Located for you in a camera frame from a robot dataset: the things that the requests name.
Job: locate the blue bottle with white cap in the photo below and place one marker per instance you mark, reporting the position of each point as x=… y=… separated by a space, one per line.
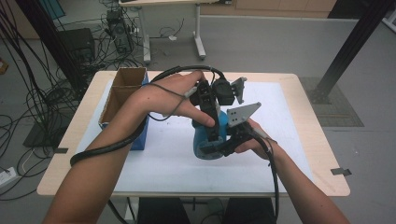
x=202 y=140

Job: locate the grey floor mat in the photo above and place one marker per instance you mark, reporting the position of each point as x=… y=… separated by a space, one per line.
x=336 y=105

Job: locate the blue cardboard box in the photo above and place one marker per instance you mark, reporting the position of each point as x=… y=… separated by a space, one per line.
x=127 y=77

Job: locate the white desk with metal legs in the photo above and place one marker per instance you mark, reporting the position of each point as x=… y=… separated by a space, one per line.
x=199 y=37

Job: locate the wooden cabinet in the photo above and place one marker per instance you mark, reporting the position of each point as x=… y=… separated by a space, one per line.
x=267 y=7

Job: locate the dark floor mat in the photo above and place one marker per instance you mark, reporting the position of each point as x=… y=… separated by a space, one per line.
x=37 y=137

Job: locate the person's left hand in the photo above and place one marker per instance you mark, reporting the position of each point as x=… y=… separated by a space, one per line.
x=168 y=96

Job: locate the white paper sheet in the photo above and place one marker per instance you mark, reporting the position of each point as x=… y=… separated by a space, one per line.
x=174 y=174

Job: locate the person's left leg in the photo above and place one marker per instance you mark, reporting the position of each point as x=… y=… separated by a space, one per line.
x=162 y=211

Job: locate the black box on floor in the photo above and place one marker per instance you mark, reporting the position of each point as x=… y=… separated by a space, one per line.
x=77 y=43

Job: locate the person's right leg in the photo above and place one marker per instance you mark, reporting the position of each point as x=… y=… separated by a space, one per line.
x=249 y=211

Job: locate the person's leg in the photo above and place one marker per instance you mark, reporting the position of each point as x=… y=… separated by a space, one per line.
x=249 y=211
x=162 y=211

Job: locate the black computer tower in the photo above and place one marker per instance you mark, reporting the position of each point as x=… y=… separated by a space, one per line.
x=120 y=31

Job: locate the person's right hand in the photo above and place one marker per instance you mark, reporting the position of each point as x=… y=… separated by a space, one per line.
x=264 y=149

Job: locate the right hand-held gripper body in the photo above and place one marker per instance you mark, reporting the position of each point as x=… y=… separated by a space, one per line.
x=241 y=113

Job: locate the white plug on floor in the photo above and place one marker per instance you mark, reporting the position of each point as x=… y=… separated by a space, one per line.
x=172 y=38

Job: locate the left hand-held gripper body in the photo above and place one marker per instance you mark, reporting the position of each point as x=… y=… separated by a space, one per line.
x=224 y=91

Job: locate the white power strip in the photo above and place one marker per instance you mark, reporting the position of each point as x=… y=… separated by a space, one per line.
x=6 y=176

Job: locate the black tape piece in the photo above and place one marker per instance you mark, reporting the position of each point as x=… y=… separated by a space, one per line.
x=341 y=171
x=60 y=150

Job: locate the black metal post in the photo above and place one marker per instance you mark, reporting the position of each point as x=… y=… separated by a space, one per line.
x=351 y=43
x=46 y=37

